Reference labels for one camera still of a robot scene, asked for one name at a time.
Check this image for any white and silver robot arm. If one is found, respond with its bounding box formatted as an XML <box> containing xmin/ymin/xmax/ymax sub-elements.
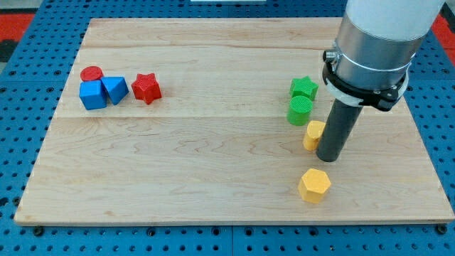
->
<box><xmin>323</xmin><ymin>0</ymin><xmax>444</xmax><ymax>112</ymax></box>

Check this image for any light wooden board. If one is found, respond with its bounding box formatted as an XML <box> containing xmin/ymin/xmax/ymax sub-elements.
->
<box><xmin>14</xmin><ymin>18</ymin><xmax>454</xmax><ymax>226</ymax></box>

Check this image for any green cylinder block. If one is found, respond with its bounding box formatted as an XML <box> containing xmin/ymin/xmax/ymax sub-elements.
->
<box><xmin>287</xmin><ymin>95</ymin><xmax>313</xmax><ymax>126</ymax></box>

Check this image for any green star block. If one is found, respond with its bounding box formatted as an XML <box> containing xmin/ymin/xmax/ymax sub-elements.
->
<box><xmin>289</xmin><ymin>76</ymin><xmax>319</xmax><ymax>101</ymax></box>

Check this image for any red star block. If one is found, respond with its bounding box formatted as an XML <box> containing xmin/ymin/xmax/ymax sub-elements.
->
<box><xmin>132</xmin><ymin>73</ymin><xmax>162</xmax><ymax>105</ymax></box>

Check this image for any yellow hexagon block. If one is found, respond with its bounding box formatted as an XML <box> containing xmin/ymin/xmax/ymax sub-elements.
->
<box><xmin>298</xmin><ymin>169</ymin><xmax>331</xmax><ymax>203</ymax></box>

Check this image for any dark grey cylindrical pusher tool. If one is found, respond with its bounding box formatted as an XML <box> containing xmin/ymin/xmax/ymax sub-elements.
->
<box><xmin>316</xmin><ymin>100</ymin><xmax>363</xmax><ymax>162</ymax></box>

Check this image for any blue triangular prism block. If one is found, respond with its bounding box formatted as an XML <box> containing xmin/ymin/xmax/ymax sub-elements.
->
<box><xmin>101</xmin><ymin>77</ymin><xmax>129</xmax><ymax>105</ymax></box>

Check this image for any blue cube block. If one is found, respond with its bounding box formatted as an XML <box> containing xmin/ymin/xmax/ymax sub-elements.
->
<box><xmin>79</xmin><ymin>80</ymin><xmax>107</xmax><ymax>110</ymax></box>

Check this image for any red cylinder block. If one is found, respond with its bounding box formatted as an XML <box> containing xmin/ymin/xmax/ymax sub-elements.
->
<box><xmin>80</xmin><ymin>65</ymin><xmax>104</xmax><ymax>82</ymax></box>

